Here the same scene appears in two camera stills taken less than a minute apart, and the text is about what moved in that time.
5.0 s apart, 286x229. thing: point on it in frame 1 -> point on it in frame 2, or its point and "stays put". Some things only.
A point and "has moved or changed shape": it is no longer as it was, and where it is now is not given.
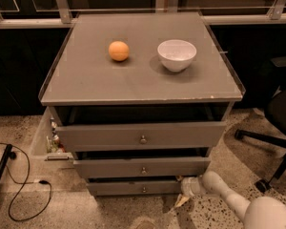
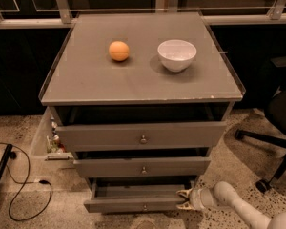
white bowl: (176, 54) stays put
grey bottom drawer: (140, 188) has moved or changed shape
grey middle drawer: (143, 161) stays put
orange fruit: (118, 51) stays put
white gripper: (191, 186) -> (195, 198)
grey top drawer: (140, 128) stays put
